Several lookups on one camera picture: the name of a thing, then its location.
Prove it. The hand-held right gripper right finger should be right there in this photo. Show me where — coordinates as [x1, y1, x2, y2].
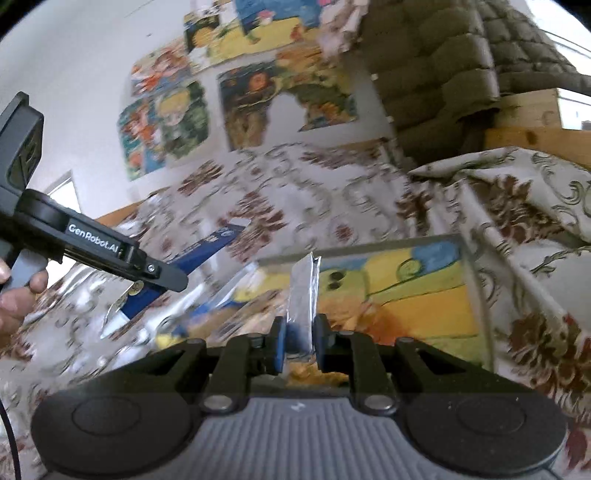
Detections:
[311, 314, 486, 413]

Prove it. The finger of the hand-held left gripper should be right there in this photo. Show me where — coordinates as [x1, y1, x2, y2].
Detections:
[133, 249, 189, 293]

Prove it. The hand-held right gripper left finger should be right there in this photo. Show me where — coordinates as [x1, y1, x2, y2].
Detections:
[115, 318, 286, 413]

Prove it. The blue snack packet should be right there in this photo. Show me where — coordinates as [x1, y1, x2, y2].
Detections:
[102, 222, 251, 339]

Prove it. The clear plastic snack packet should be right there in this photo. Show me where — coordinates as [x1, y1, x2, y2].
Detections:
[285, 252, 322, 361]

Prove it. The grey box with cartoon lining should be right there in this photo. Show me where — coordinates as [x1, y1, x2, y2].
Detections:
[208, 234, 500, 371]

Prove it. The person's left hand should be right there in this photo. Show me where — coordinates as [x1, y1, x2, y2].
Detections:
[0, 257, 50, 339]

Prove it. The floral blanket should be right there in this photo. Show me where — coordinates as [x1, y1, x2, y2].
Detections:
[0, 141, 591, 480]

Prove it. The brown quilted jacket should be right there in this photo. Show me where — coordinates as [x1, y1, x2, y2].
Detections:
[355, 0, 583, 168]

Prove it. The pink floral cloth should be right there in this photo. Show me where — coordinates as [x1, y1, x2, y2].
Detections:
[320, 0, 370, 58]

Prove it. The white cabinet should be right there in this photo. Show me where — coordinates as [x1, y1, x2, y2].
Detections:
[556, 87, 591, 131]

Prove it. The white window frame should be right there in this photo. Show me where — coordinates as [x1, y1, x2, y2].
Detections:
[46, 170, 77, 204]

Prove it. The green cartoon wall poster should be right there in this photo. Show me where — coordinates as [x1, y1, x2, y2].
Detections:
[117, 80, 212, 182]

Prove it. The small orange cartoon wall poster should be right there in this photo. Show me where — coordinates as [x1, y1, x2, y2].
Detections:
[130, 39, 193, 96]

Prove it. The torn brown cartoon wall poster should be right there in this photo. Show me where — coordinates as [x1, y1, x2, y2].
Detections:
[216, 48, 360, 151]

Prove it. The black cable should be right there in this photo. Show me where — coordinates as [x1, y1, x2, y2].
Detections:
[0, 399, 21, 480]

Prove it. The yellow cartoon wall poster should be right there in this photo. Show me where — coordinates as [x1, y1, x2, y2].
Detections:
[184, 0, 366, 73]

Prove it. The wooden bed frame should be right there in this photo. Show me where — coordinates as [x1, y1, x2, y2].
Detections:
[95, 88, 591, 224]

